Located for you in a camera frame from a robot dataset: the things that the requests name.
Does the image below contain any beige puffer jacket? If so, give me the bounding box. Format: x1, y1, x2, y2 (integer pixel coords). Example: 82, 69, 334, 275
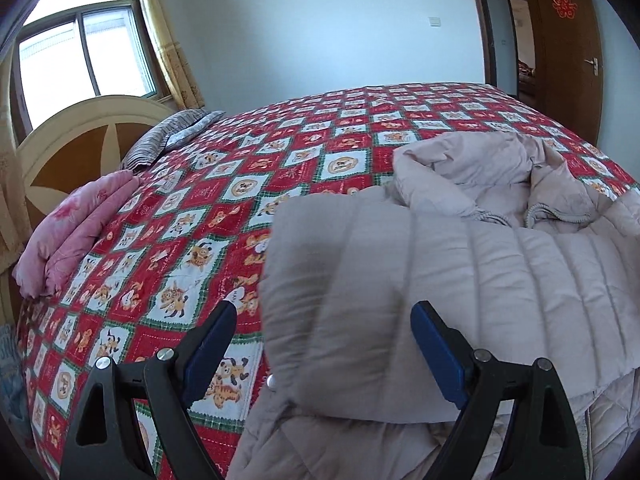
227, 130, 640, 480

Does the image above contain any window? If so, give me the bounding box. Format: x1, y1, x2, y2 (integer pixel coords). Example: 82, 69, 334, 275
15, 0, 161, 131

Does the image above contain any cream and brown headboard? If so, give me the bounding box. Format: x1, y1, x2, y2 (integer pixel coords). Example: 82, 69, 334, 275
10, 95, 176, 221

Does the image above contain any blue patterned cloth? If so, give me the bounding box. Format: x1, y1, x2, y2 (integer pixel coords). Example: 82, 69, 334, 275
0, 325, 31, 426

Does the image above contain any dark wooden door frame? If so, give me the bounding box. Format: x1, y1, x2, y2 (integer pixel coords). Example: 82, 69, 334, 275
475, 0, 501, 88

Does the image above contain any brown wooden door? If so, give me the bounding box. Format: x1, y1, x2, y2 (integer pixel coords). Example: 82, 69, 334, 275
517, 0, 603, 146

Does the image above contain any grey striped pillow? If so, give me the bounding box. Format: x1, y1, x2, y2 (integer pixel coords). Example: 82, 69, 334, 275
120, 109, 226, 171

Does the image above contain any yellow patterned curtain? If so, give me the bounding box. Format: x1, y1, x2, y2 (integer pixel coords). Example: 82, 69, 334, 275
132, 0, 206, 111
0, 55, 33, 331

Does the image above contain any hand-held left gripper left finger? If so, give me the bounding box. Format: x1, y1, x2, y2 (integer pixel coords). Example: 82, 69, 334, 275
60, 300, 238, 480

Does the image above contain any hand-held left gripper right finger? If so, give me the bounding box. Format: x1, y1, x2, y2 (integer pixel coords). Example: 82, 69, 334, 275
410, 301, 587, 480

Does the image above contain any folded pink quilt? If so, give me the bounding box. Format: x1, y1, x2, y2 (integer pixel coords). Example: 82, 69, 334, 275
12, 170, 141, 298

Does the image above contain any red printed checkered blanket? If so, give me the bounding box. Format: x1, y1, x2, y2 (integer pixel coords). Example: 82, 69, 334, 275
17, 82, 640, 480

